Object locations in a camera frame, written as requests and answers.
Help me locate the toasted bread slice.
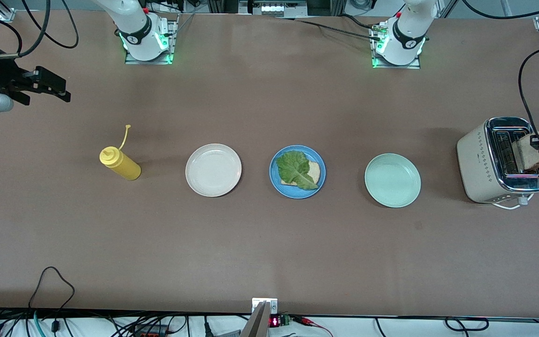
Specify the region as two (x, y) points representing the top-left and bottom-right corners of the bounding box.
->
(281, 161), (321, 187)
(517, 132), (539, 172)

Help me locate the yellow mustard squeeze bottle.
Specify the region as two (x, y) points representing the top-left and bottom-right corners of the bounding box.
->
(99, 125), (142, 181)

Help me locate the green lettuce leaf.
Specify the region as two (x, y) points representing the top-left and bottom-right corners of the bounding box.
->
(276, 151), (319, 190)

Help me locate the light green round plate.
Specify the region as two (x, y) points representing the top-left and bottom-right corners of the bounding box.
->
(364, 153), (422, 208)

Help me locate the beige round plate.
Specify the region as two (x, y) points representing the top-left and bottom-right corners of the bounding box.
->
(185, 143), (242, 198)

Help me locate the blue round plate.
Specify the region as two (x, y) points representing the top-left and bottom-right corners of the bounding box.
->
(269, 145), (327, 199)

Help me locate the beige chrome toaster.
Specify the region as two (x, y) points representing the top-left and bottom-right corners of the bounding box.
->
(457, 117), (539, 204)

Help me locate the grey electronics box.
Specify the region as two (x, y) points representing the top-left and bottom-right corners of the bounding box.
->
(239, 0), (307, 17)

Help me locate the white toaster power cable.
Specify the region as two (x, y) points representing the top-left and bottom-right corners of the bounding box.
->
(492, 194), (534, 210)

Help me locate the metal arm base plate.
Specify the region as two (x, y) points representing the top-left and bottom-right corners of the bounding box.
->
(371, 23), (422, 70)
(124, 16), (175, 65)

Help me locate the thin black looped cable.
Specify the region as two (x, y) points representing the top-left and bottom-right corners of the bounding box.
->
(28, 266), (75, 328)

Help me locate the black coiled floor cable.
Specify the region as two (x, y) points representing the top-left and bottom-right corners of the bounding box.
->
(375, 317), (490, 334)

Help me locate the black cable on table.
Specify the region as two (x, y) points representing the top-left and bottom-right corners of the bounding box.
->
(340, 13), (376, 30)
(277, 17), (381, 42)

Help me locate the red clip lead wire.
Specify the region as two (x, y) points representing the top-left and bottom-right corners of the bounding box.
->
(293, 316), (333, 337)

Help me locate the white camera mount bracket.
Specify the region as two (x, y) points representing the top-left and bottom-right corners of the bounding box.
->
(252, 298), (278, 315)

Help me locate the grey metal camera bar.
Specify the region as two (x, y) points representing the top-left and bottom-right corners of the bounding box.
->
(239, 302), (271, 337)

